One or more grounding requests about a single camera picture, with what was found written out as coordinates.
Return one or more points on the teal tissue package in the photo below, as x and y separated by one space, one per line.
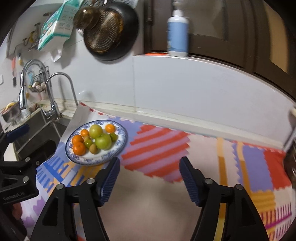
58 29

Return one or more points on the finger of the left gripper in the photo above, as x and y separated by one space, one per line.
39 153
10 136

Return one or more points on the beige longan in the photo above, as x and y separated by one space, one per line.
86 138
93 149

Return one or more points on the chrome pull-down faucet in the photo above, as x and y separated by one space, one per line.
22 99

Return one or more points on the small orange kumquat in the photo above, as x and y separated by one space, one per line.
77 139

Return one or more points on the blue white soap dispenser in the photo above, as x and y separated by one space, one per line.
178 32

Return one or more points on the large orange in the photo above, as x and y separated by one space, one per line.
79 148

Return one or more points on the small brass pot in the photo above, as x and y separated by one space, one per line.
86 18

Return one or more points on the yellow-green apple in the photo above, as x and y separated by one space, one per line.
95 131

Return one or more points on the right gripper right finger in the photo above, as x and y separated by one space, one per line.
242 220

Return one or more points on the black perforated frying pan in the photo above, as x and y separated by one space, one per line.
115 32

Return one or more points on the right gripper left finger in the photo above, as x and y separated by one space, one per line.
57 222

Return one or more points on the blue white porcelain plate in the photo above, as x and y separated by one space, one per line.
103 155

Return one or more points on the green apple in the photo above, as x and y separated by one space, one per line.
103 142

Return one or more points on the small orange mandarin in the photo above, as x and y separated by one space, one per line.
84 133

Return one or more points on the stainless steel sink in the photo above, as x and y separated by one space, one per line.
41 130

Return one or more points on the dark wooden window frame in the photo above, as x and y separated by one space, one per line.
253 36

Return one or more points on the small green tomato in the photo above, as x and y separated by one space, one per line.
113 137

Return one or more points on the wire sink basket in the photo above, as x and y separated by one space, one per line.
37 81

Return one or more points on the slim gooseneck faucet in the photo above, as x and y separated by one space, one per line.
62 90

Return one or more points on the colourful patterned table mat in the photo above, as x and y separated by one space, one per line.
149 200

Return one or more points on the person's left hand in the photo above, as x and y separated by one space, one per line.
17 211

